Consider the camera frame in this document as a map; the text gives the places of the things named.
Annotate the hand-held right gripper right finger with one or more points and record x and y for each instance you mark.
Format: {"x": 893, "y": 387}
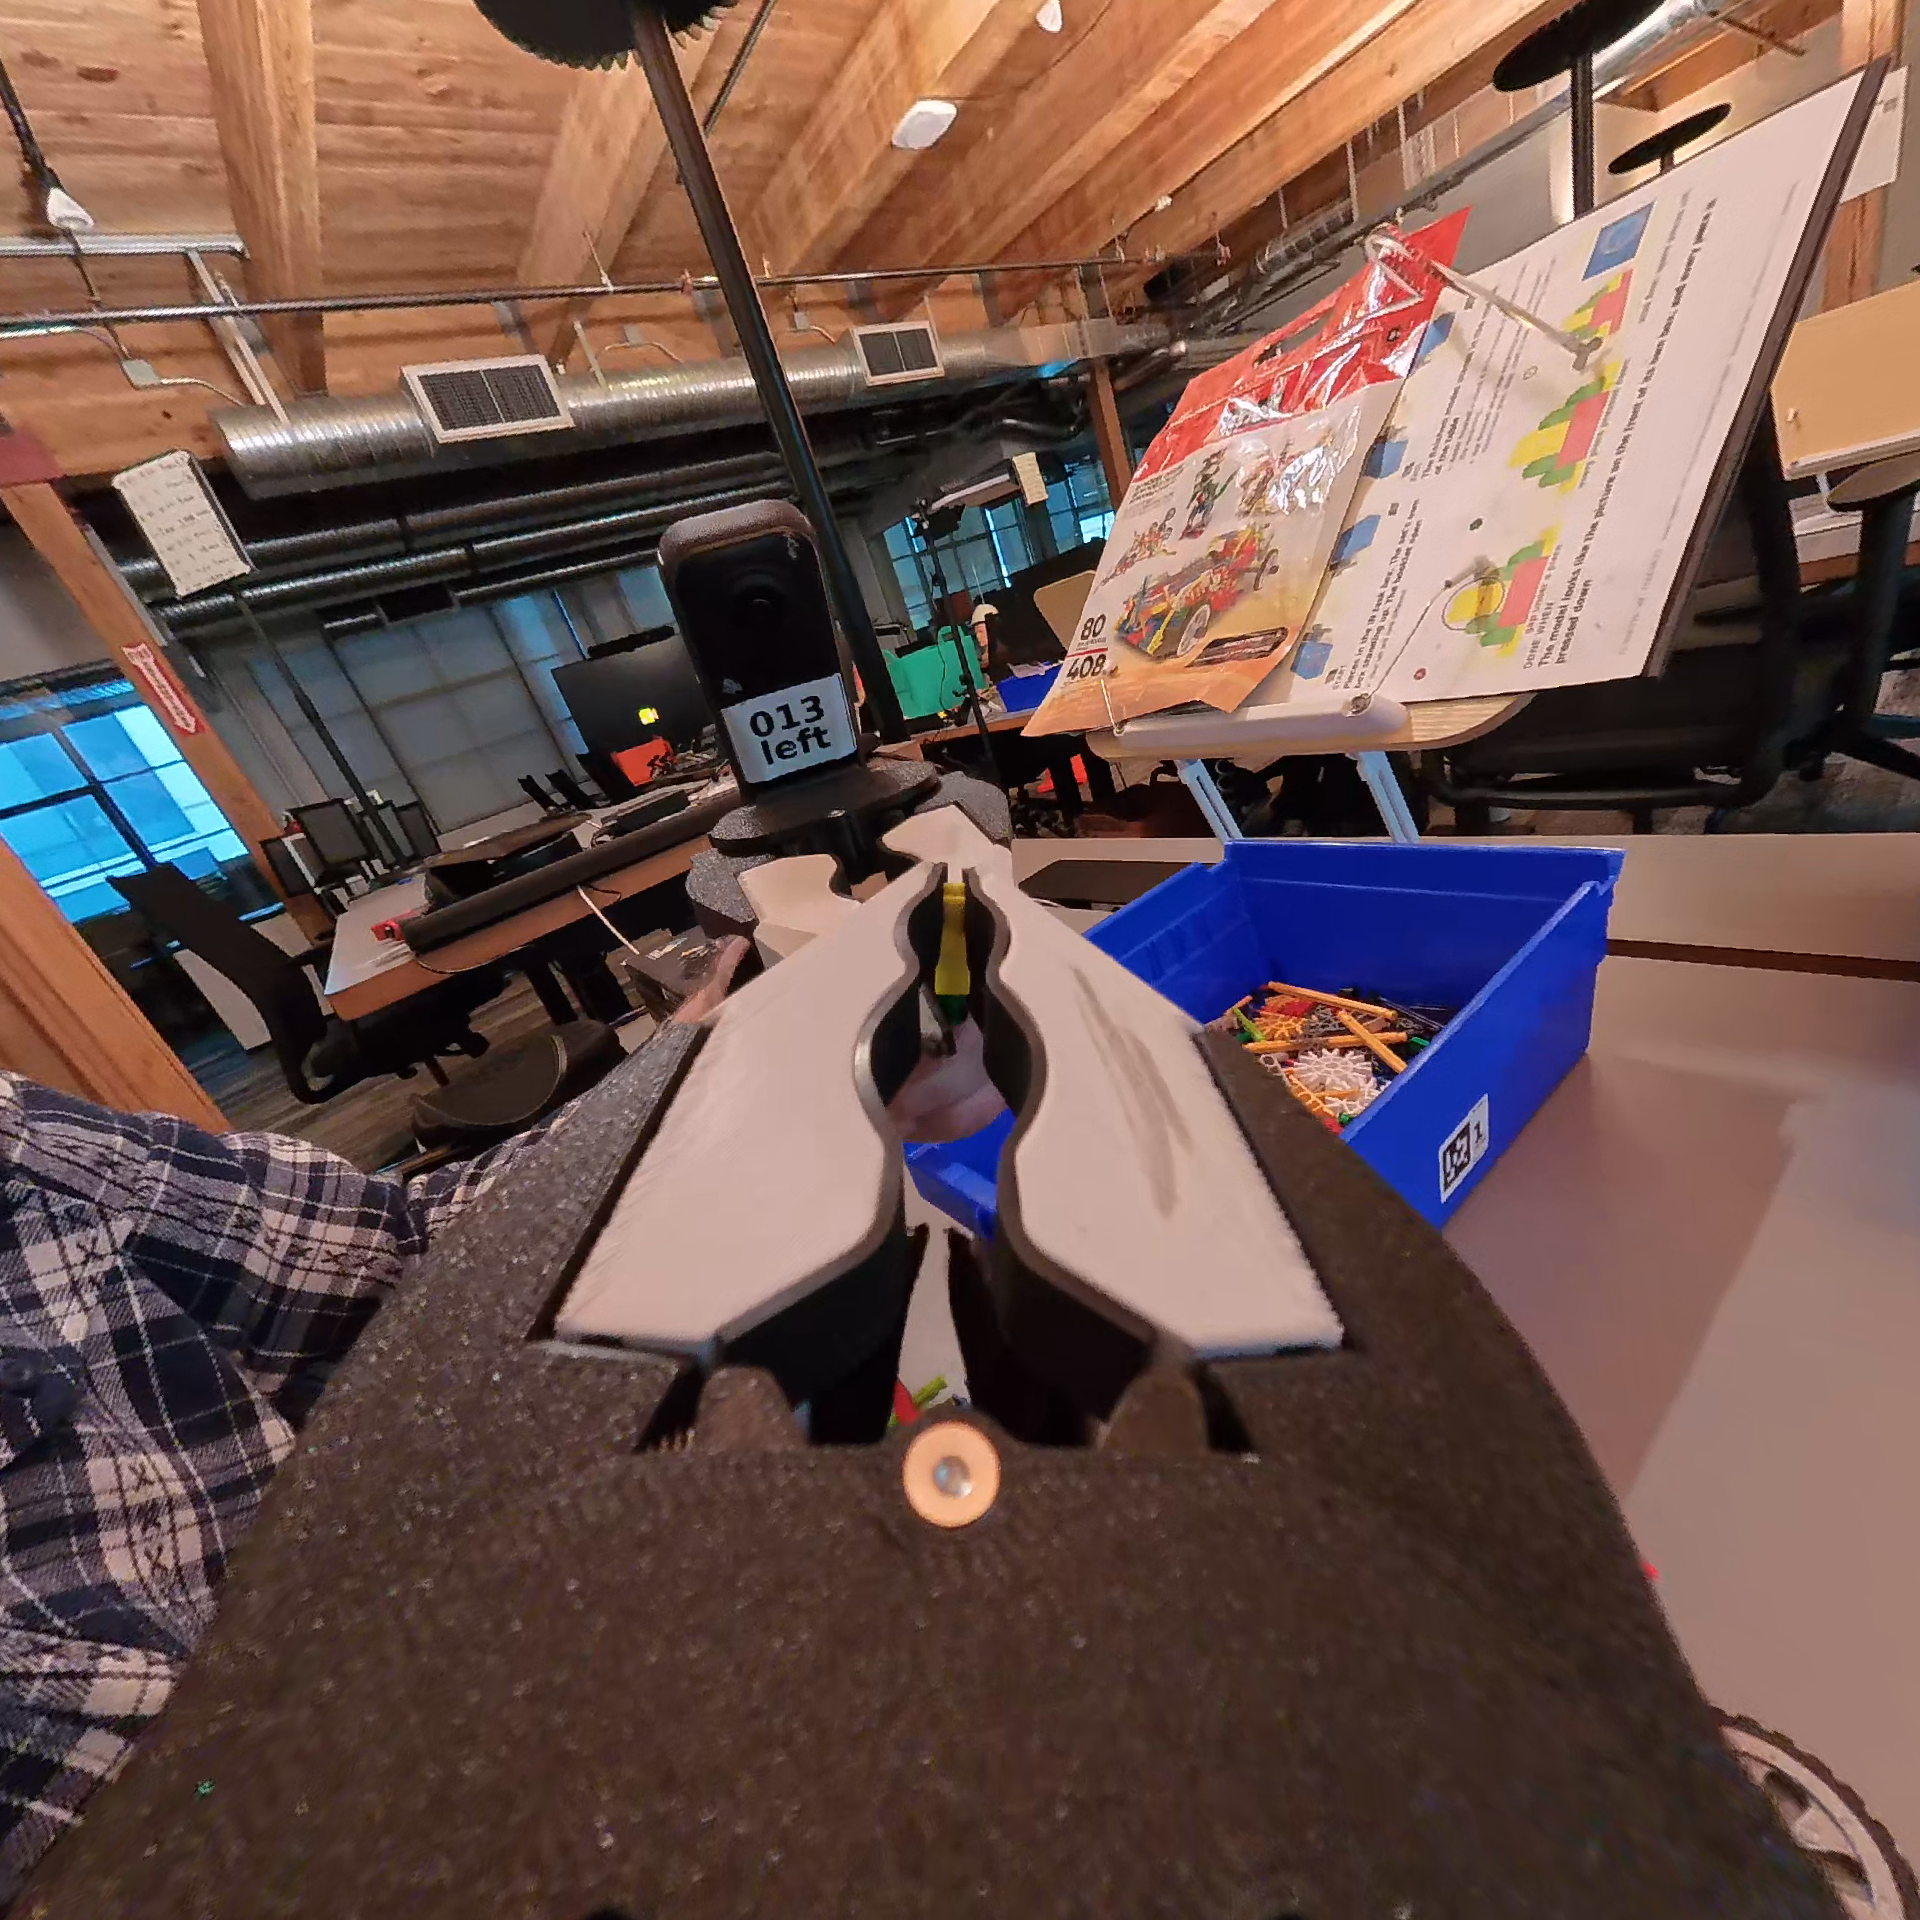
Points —
{"x": 1170, "y": 1187}

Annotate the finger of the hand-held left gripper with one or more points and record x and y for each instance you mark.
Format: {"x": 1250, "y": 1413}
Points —
{"x": 796, "y": 900}
{"x": 955, "y": 841}

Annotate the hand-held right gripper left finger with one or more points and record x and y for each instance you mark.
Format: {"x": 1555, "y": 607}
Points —
{"x": 737, "y": 1200}

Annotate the yellow toy connector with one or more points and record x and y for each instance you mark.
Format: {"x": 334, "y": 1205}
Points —
{"x": 952, "y": 946}

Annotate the pile of construction toy pieces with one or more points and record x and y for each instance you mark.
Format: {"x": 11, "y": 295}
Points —
{"x": 1322, "y": 1052}

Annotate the blue plastic bin with label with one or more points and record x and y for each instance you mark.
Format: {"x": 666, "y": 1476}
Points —
{"x": 1500, "y": 989}

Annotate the black computer monitor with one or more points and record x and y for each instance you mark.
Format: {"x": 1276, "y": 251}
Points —
{"x": 632, "y": 698}

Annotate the long dark office desk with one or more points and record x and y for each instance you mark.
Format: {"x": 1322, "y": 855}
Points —
{"x": 526, "y": 876}

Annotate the round wooden board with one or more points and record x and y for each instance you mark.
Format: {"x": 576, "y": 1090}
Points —
{"x": 1322, "y": 728}

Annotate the toy kit plastic bag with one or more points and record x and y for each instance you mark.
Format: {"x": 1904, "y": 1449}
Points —
{"x": 1245, "y": 497}

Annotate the black office chair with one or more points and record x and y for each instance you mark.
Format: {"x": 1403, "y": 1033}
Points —
{"x": 235, "y": 967}
{"x": 1680, "y": 698}

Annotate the tan toy rod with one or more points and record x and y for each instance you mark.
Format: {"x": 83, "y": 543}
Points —
{"x": 1485, "y": 299}

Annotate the instruction booklet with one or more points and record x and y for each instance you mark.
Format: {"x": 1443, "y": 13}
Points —
{"x": 1620, "y": 420}

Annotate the silver ceiling duct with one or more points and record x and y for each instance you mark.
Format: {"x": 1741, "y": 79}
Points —
{"x": 602, "y": 435}

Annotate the white wall sign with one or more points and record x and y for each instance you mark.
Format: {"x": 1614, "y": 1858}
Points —
{"x": 180, "y": 519}

